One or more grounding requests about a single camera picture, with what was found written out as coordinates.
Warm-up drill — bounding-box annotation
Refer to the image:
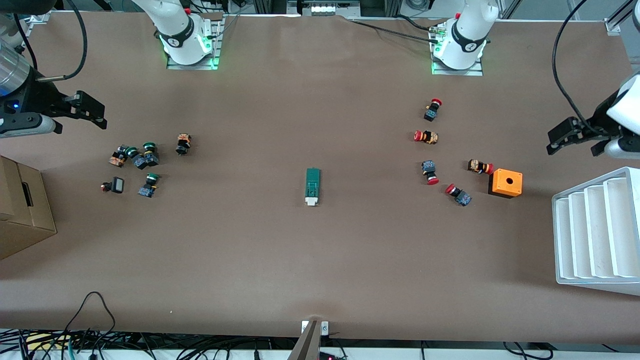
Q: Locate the green load switch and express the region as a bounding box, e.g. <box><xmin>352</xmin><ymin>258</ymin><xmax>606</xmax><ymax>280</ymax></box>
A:
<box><xmin>305</xmin><ymin>167</ymin><xmax>321</xmax><ymax>207</ymax></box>

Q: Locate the green button orange base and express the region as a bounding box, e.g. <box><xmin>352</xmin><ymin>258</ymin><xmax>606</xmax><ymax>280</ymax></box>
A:
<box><xmin>108</xmin><ymin>144</ymin><xmax>130</xmax><ymax>169</ymax></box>

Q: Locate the black square pilot lamp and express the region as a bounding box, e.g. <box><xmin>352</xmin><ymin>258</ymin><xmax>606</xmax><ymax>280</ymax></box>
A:
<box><xmin>100</xmin><ymin>176</ymin><xmax>125</xmax><ymax>195</ymax></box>

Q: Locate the white slotted rack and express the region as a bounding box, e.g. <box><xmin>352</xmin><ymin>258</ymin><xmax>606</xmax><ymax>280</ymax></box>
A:
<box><xmin>551</xmin><ymin>166</ymin><xmax>640</xmax><ymax>297</ymax></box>

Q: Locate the brown cardboard box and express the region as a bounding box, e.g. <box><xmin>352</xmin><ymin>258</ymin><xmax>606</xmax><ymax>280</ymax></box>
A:
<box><xmin>0</xmin><ymin>156</ymin><xmax>57</xmax><ymax>261</ymax></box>

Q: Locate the grey box with white sockets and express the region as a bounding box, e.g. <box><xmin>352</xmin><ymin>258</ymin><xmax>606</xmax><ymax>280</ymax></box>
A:
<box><xmin>286</xmin><ymin>0</ymin><xmax>362</xmax><ymax>18</ymax></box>

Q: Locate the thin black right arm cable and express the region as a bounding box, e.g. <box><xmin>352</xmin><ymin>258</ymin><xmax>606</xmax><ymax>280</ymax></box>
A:
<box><xmin>12</xmin><ymin>14</ymin><xmax>38</xmax><ymax>71</ymax></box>

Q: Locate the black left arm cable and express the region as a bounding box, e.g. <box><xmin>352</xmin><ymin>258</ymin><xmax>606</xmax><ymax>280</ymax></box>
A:
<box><xmin>551</xmin><ymin>0</ymin><xmax>601</xmax><ymax>136</ymax></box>

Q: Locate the aluminium frame profile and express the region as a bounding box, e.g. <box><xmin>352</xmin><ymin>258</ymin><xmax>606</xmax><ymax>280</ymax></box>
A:
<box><xmin>605</xmin><ymin>0</ymin><xmax>640</xmax><ymax>36</ymax></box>
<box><xmin>20</xmin><ymin>12</ymin><xmax>51</xmax><ymax>36</ymax></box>

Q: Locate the orange button enclosure box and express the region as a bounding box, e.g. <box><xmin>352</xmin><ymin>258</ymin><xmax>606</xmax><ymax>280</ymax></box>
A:
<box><xmin>488</xmin><ymin>168</ymin><xmax>524</xmax><ymax>199</ymax></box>

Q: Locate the black looped cable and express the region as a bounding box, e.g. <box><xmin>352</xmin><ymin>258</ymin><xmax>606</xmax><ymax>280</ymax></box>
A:
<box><xmin>62</xmin><ymin>291</ymin><xmax>117</xmax><ymax>335</ymax></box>

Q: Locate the black cable on table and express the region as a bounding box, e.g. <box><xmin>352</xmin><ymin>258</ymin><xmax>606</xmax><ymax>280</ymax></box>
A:
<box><xmin>350</xmin><ymin>19</ymin><xmax>436</xmax><ymax>43</ymax></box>

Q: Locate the tangled black cable bundle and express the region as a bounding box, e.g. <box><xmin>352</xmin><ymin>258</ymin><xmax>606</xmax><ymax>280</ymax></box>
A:
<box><xmin>0</xmin><ymin>327</ymin><xmax>301</xmax><ymax>360</ymax></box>

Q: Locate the metal camera stand bracket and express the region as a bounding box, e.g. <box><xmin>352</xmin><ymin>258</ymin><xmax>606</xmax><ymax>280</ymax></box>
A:
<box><xmin>287</xmin><ymin>320</ymin><xmax>331</xmax><ymax>360</ymax></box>

